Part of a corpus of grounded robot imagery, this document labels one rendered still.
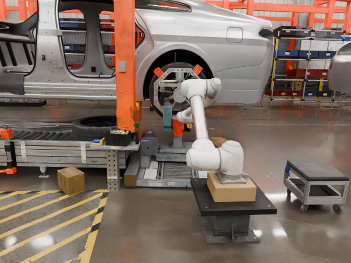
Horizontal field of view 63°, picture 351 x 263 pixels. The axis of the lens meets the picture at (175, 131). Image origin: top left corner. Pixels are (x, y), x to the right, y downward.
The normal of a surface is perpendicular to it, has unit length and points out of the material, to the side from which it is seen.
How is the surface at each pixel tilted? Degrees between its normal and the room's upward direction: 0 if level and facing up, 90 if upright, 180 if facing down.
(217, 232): 90
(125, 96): 90
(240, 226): 90
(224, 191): 90
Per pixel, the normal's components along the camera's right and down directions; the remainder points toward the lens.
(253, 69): 0.02, 0.26
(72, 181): 0.70, 0.20
